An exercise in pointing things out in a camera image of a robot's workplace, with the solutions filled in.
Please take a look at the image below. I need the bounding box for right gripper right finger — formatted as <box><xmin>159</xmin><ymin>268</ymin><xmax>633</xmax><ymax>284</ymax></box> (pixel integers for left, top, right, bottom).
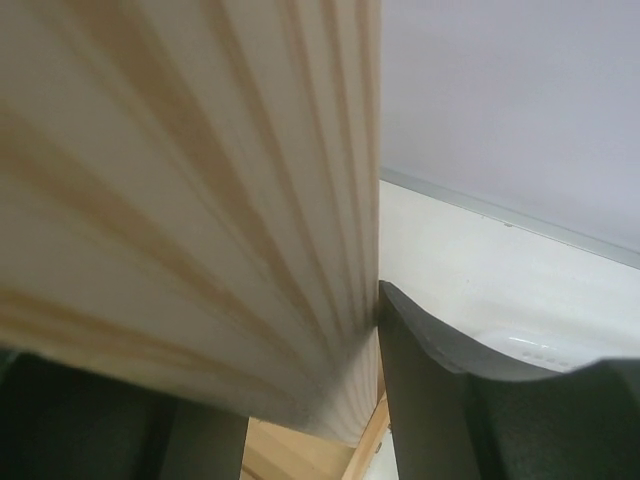
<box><xmin>378</xmin><ymin>281</ymin><xmax>639</xmax><ymax>479</ymax></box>

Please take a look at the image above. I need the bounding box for white plastic basket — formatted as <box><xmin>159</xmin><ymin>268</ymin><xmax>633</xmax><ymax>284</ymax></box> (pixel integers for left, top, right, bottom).
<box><xmin>475</xmin><ymin>329</ymin><xmax>601</xmax><ymax>372</ymax></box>

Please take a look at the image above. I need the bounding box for wooden hanger rack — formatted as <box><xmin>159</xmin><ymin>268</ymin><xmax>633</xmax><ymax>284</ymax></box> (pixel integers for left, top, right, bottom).
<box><xmin>0</xmin><ymin>0</ymin><xmax>394</xmax><ymax>480</ymax></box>

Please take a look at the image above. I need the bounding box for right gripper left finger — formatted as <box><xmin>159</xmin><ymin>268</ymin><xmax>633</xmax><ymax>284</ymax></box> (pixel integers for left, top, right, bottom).
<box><xmin>1</xmin><ymin>349</ymin><xmax>248</xmax><ymax>479</ymax></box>

